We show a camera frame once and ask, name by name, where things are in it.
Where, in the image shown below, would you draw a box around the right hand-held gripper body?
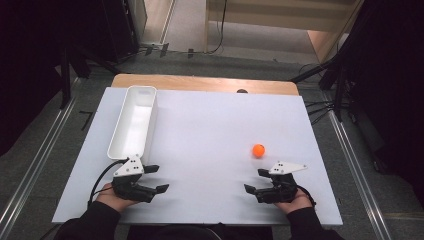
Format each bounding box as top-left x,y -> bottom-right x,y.
254,161 -> 309,205

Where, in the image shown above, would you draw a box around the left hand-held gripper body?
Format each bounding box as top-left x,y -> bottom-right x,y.
111,154 -> 158,204

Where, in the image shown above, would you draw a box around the orange ball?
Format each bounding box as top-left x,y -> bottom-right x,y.
251,143 -> 267,159

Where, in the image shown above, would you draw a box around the white plastic bin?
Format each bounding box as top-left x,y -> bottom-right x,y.
106,85 -> 159,166

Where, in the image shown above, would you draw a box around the person's right hand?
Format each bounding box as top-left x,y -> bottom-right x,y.
274,187 -> 315,215

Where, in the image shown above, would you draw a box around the person's left hand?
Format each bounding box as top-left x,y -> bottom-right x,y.
95,182 -> 140,214

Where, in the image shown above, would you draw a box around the white board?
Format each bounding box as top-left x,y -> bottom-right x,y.
51,86 -> 344,228

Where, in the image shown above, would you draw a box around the wooden table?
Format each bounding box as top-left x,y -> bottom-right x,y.
111,73 -> 300,97

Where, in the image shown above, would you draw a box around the black metal stand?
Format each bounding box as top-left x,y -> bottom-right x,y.
58,41 -> 122,110
289,49 -> 352,123

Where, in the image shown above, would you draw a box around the dark equipment rack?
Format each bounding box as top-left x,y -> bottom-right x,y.
99,0 -> 148,64

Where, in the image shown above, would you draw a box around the black curtain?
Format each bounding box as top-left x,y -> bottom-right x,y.
0,0 -> 111,158
336,0 -> 424,208

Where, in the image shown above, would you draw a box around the light wooden cabinet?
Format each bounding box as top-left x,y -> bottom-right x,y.
203,0 -> 365,65

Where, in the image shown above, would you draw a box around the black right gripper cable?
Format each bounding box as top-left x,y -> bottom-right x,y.
294,184 -> 317,208

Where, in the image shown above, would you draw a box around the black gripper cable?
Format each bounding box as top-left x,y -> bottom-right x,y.
86,158 -> 130,208
294,184 -> 317,208

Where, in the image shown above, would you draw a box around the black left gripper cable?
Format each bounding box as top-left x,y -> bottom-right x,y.
86,158 -> 130,208

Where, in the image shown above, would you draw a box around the metal floor rail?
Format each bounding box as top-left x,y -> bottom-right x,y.
0,77 -> 82,236
327,109 -> 394,240

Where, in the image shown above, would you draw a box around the black floor cables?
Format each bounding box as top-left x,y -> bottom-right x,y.
303,99 -> 350,127

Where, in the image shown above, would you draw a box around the black hanging cable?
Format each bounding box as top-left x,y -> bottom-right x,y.
203,0 -> 229,56

